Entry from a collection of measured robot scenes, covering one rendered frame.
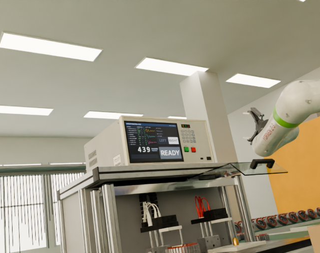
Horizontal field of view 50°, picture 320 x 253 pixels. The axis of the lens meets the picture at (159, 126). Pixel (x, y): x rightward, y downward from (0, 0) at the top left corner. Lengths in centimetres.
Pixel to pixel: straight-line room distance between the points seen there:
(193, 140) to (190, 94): 435
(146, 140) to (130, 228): 34
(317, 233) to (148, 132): 78
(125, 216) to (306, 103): 77
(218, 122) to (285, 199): 152
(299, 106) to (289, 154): 390
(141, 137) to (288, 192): 397
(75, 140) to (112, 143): 689
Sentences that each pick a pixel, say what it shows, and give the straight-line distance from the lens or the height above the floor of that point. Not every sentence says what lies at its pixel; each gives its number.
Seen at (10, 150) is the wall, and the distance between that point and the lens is 782.
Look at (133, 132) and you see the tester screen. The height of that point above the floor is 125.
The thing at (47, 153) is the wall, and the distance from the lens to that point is 798.
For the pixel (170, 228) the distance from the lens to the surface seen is 120.
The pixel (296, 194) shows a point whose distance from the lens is 509.
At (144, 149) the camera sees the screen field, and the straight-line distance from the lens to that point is 134.
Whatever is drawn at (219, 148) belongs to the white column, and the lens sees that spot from 542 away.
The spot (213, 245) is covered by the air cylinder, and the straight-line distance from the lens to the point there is 144.
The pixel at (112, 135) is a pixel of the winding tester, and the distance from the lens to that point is 140.
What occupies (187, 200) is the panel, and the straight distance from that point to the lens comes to 155.
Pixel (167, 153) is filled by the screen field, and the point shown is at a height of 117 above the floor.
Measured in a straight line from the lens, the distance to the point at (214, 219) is 136.
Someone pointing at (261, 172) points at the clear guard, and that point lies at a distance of 130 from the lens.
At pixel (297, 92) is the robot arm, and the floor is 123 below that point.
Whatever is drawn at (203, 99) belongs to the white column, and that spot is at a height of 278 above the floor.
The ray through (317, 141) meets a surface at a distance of 488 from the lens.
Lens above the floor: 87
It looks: 17 degrees up
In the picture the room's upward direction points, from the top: 10 degrees counter-clockwise
